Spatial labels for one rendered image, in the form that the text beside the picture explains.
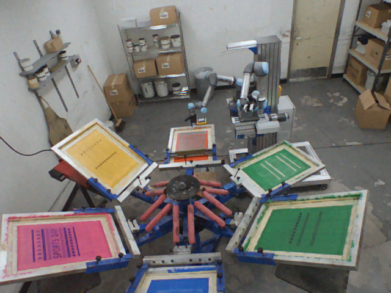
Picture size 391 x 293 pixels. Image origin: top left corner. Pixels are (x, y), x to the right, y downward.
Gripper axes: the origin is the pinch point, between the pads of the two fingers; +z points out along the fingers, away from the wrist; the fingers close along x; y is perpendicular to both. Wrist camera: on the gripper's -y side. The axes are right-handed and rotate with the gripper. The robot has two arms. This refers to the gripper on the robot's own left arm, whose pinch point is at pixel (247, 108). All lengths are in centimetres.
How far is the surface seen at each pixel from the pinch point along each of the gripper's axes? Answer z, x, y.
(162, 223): 99, 61, 58
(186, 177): 67, 43, 31
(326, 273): 98, -71, 83
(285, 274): 108, -44, 79
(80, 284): 166, 100, 59
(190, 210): 94, 30, 40
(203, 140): -35, 74, 63
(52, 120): 0, 282, 9
